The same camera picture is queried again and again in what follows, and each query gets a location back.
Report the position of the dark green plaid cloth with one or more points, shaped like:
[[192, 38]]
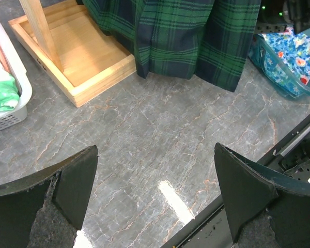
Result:
[[181, 38]]

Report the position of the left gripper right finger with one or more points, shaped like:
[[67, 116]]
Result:
[[264, 208]]

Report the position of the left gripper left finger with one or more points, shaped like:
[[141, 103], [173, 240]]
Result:
[[48, 207]]

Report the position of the white laundry basket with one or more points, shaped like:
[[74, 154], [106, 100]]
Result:
[[18, 71]]

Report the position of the green white cloth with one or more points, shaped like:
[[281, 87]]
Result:
[[9, 95]]

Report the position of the teal plastic basin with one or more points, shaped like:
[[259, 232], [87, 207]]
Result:
[[286, 77]]

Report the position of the wooden clothes rack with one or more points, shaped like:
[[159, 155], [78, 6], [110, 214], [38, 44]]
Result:
[[64, 40]]

